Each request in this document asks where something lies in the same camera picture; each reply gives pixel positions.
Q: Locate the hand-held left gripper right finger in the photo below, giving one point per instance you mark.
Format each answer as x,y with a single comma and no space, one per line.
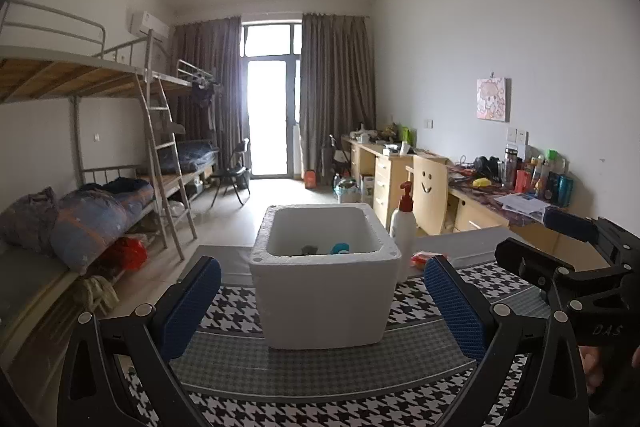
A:
460,312

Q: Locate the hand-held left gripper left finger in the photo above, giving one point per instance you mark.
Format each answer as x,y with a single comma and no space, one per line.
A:
190,307

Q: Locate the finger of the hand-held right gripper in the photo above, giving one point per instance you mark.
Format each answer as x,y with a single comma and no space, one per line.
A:
525,262
567,224

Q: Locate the grey cloth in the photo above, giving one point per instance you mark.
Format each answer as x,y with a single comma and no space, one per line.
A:
310,250

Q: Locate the white foam box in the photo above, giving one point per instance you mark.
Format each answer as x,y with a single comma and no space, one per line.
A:
325,302

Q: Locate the blue face mask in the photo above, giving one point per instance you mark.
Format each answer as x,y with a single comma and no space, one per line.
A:
340,248

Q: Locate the person's right hand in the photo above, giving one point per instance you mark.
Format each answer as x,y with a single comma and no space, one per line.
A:
592,372

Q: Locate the printed papers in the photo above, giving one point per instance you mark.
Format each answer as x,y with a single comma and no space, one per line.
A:
525,203

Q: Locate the group of toiletry bottles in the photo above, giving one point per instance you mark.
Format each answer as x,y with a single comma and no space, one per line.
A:
540,179

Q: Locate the red snack packet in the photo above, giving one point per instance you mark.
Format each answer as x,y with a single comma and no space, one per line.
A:
425,259

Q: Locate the wooden desk with patterned cover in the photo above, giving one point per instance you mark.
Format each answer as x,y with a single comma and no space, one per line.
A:
480,217

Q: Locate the red plastic bag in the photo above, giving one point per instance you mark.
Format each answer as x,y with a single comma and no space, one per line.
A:
129,253

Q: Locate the yellow object on desk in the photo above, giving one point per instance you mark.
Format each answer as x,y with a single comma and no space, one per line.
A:
481,182

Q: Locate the pale yellow cloth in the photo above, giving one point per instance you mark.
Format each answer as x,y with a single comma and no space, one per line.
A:
97,297

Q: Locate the white pump bottle red cap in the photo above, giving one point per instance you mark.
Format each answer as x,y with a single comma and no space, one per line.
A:
401,237

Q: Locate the black headphones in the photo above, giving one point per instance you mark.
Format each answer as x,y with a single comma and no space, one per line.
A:
485,167

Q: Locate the wooden smiley face chair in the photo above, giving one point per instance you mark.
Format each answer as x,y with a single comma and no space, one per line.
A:
430,197

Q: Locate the houndstooth tablecloth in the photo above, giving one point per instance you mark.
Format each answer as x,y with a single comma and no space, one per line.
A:
300,372

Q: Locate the blue orange rolled blanket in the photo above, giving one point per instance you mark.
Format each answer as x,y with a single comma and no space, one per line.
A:
95,217

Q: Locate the black folding chair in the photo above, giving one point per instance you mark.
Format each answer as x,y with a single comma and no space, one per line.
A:
232,177

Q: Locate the small metal bunk bed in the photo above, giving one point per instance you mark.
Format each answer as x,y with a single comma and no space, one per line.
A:
195,157

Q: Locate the blue bedding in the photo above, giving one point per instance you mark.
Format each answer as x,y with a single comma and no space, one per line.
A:
195,154

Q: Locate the wooden desk with drawers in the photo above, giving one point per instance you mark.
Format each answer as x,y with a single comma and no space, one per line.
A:
385,177

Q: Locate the white waste bin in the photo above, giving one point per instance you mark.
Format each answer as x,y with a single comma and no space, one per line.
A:
346,192

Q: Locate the orange bag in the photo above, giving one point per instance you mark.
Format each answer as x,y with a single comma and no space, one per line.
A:
310,179

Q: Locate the dark printed cloth bundle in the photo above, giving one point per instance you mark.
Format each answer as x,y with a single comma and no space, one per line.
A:
27,219

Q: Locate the hanging dark clothes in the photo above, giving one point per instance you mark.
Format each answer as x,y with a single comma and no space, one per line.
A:
202,93

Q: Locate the glass balcony door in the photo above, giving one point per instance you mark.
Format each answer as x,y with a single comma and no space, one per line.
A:
270,107

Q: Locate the brown curtain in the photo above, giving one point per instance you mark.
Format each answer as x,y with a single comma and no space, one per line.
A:
337,97
210,67

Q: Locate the large metal bunk bed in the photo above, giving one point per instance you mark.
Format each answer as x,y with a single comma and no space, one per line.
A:
50,72

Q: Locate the white air conditioner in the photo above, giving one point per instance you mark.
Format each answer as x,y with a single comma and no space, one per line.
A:
148,24

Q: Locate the white wall switch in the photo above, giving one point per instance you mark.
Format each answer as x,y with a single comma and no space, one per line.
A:
516,136

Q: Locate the cartoon wall picture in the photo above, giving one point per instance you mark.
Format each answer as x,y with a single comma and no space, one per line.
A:
493,99

